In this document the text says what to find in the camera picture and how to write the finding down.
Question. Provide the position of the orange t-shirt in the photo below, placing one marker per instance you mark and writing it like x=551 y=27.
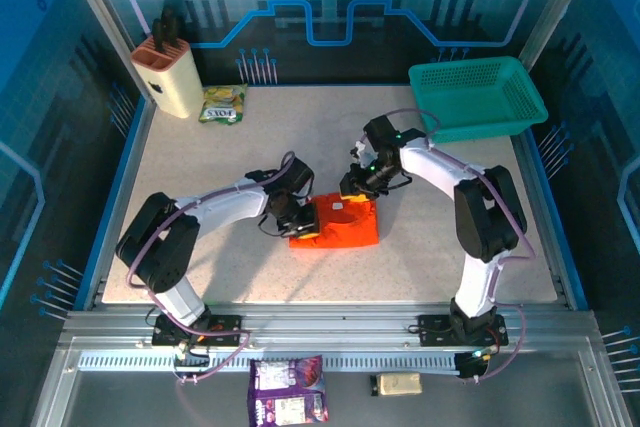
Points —
x=350 y=232

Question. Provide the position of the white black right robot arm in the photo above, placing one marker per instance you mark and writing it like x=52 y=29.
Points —
x=430 y=167

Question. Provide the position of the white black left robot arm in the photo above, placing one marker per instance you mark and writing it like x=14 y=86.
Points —
x=225 y=207

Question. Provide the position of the teal plastic basket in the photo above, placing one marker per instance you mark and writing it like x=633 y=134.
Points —
x=475 y=129

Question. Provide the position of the green yellow snack bag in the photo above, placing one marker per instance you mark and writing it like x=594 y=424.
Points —
x=223 y=104

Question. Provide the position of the purple snack bag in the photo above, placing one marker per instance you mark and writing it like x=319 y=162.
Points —
x=287 y=392

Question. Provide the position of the beige knife block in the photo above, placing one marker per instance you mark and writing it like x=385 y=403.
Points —
x=175 y=82

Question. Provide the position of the beige sponge with black end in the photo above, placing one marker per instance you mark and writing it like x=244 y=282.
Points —
x=400 y=384

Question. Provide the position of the long aluminium frame rail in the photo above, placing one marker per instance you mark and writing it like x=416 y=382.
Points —
x=325 y=327

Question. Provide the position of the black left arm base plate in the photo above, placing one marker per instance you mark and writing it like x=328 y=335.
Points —
x=225 y=329

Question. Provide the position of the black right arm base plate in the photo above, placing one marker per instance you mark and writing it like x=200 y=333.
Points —
x=432 y=329

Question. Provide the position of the black connector bracket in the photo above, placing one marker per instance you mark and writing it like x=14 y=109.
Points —
x=470 y=367

